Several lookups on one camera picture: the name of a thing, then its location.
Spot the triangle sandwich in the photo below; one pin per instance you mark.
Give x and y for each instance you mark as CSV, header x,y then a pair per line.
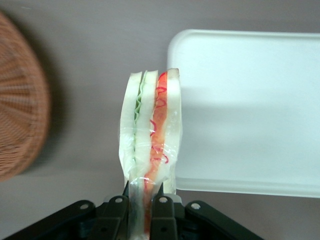
x,y
147,112

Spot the empty round brown wicker basket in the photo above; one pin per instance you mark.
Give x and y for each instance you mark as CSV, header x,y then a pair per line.
x,y
20,112

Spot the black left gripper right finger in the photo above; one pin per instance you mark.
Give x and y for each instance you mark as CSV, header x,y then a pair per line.
x,y
165,220

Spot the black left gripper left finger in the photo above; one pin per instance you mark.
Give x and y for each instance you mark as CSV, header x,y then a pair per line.
x,y
113,220

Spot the cream rectangular tray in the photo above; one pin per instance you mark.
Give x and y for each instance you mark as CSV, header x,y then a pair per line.
x,y
250,100

